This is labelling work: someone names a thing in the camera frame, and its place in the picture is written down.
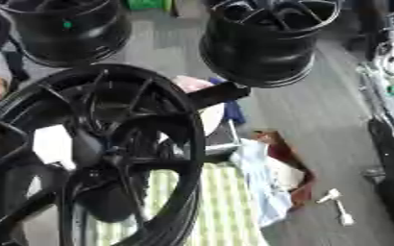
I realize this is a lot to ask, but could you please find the brown cardboard box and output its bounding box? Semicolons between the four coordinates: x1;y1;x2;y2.
251;130;318;210

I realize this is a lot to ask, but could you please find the large black spoked wheel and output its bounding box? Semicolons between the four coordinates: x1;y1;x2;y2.
0;62;208;246

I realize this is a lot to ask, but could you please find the white pin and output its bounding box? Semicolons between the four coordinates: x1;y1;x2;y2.
314;187;344;205
332;199;357;227

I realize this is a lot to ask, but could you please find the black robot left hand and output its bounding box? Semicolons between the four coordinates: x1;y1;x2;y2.
69;127;147;224

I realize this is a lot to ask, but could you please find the black wheel rim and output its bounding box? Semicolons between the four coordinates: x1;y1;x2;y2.
0;0;134;68
198;0;345;89

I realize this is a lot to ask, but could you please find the white round stool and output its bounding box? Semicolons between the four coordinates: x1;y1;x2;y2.
197;101;244;157

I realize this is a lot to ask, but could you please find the pale blue cloth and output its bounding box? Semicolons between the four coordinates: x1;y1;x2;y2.
229;137;295;228

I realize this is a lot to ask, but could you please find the green object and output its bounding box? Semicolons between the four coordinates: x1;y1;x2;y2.
123;0;176;12

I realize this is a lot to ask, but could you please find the dark blue cloth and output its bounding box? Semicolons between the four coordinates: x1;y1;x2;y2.
207;76;248;126

